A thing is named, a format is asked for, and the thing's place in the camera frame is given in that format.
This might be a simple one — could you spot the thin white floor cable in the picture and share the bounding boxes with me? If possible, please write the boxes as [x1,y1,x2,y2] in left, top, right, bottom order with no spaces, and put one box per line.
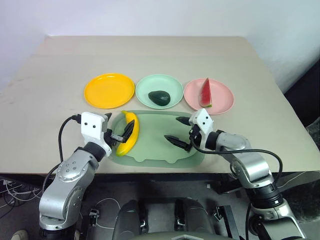
[95,197,122,229]

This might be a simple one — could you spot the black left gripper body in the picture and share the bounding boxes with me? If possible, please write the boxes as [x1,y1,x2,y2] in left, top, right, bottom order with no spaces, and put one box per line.
[102,128,125,149]

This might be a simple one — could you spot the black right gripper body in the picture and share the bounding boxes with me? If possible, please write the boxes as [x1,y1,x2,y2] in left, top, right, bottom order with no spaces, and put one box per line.
[188,124,203,150]

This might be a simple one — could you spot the black table frame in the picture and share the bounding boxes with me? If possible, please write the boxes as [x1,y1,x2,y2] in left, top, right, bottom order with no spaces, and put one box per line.
[0,170,320,196]

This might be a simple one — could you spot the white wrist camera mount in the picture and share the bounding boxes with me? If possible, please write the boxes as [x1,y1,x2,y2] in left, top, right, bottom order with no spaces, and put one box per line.
[188,108,216,149]
[80,111,113,157]

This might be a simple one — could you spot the yellow plate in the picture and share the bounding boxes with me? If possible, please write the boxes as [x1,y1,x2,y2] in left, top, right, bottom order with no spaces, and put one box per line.
[83,72,136,110]

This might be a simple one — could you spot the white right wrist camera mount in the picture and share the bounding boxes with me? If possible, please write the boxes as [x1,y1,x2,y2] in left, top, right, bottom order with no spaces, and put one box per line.
[188,108,216,149]

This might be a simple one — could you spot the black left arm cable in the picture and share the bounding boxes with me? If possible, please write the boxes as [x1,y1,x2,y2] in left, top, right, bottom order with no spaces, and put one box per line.
[41,113,83,195]

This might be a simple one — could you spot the red toy watermelon slice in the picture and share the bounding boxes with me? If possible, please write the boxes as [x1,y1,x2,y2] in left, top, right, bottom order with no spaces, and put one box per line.
[198,77,213,109]

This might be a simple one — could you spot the pink plate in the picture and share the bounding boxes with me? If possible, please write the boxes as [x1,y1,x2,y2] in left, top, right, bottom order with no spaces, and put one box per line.
[183,78,235,116]

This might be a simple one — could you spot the green silicone mat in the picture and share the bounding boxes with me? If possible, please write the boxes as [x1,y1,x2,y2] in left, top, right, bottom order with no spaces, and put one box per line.
[107,109,206,169]

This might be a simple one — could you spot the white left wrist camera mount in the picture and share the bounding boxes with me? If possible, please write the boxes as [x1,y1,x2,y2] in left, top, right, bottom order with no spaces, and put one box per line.
[80,111,113,157]

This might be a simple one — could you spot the light green plate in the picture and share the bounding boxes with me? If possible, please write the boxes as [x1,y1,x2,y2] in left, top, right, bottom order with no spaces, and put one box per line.
[135,73,185,110]

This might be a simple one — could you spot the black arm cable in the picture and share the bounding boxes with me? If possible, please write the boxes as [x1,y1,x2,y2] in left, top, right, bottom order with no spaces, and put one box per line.
[190,139,285,191]
[41,113,83,195]

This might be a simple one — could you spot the yellow toy banana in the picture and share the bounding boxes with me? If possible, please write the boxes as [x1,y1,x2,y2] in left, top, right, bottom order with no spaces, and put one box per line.
[115,110,140,158]

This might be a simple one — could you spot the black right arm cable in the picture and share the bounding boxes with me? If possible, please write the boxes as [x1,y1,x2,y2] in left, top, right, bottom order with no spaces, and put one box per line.
[190,139,285,191]

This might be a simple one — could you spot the white floor cables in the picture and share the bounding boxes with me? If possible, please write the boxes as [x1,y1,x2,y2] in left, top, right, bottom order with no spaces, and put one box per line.
[0,177,44,222]

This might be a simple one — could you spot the dark rounded grey shape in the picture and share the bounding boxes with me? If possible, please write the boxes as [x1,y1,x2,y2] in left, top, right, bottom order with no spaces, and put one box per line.
[112,199,149,240]
[174,197,219,240]

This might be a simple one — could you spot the beige shoe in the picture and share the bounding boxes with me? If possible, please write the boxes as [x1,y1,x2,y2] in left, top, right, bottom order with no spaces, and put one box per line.
[11,229,29,240]

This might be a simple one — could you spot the dark green toy avocado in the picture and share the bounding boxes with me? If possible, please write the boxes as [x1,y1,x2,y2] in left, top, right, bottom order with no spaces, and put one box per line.
[147,90,172,107]

